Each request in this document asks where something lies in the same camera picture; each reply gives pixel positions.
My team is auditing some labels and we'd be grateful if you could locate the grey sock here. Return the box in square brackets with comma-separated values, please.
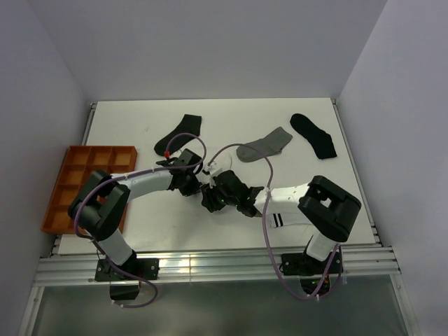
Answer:
[236, 127, 293, 162]

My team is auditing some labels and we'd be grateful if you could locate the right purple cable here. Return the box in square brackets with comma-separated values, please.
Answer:
[206, 143, 342, 302]

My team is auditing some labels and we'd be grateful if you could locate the orange compartment tray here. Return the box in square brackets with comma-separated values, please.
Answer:
[41, 146, 137, 235]

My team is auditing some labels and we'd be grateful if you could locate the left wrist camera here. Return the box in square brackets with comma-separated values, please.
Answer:
[164, 150, 182, 161]

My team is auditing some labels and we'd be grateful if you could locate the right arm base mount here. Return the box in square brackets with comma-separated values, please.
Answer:
[279, 251, 343, 295]

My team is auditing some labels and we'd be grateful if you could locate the white striped sock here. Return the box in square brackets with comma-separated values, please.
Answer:
[265, 211, 312, 229]

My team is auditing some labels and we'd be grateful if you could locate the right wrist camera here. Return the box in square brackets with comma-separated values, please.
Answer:
[202, 161, 223, 179]

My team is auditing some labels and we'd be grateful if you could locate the aluminium frame rail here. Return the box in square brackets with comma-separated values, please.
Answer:
[32, 246, 401, 287]

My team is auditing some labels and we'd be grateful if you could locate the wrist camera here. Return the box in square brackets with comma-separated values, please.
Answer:
[202, 161, 223, 179]
[164, 150, 182, 161]

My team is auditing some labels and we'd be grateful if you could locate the black sock left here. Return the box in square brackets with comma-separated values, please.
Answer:
[153, 114, 202, 157]

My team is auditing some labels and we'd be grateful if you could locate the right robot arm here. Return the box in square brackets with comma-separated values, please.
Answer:
[201, 170, 361, 273]

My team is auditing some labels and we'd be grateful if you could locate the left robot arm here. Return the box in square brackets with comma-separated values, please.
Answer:
[68, 149, 203, 279]

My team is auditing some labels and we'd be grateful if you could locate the black sock right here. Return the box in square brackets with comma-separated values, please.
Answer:
[290, 113, 337, 160]

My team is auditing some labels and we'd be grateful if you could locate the black sock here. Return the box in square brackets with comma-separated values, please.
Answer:
[153, 114, 202, 157]
[290, 113, 337, 160]

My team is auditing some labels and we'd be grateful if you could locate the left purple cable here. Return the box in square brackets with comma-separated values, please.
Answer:
[71, 132, 207, 309]

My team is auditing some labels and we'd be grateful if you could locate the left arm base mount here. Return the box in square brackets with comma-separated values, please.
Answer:
[94, 258, 159, 307]

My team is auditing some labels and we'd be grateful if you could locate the purple cable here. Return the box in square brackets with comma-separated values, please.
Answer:
[71, 132, 207, 309]
[206, 143, 342, 302]

